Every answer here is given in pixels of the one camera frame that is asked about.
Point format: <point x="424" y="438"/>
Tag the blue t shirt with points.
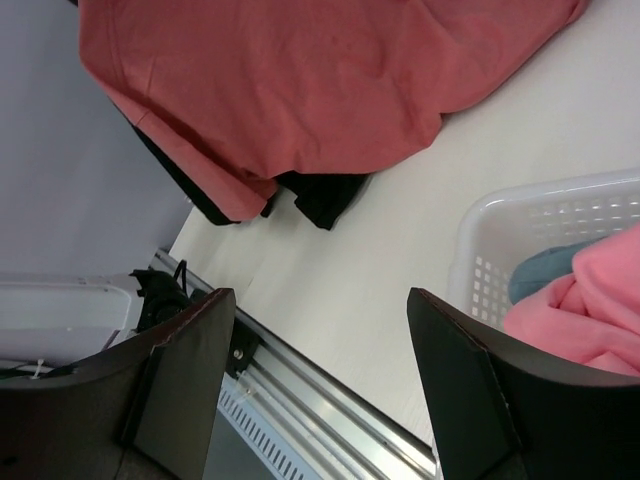
<point x="536" y="272"/>

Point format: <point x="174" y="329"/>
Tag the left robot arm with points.
<point x="50" y="321"/>

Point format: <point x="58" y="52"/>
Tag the black garment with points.
<point x="321" y="198"/>

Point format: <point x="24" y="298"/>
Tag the white plastic basket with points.
<point x="503" y="229"/>

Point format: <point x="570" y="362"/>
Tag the front aluminium rail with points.
<point x="336" y="432"/>

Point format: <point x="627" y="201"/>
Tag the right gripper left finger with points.
<point x="143" y="409"/>

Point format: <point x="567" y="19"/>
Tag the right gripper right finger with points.
<point x="501" y="409"/>

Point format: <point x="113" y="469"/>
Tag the dark pink t shirt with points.
<point x="237" y="93"/>

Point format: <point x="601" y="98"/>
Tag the light pink t shirt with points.
<point x="591" y="315"/>

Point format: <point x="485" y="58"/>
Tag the white cable duct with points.
<point x="270" y="447"/>

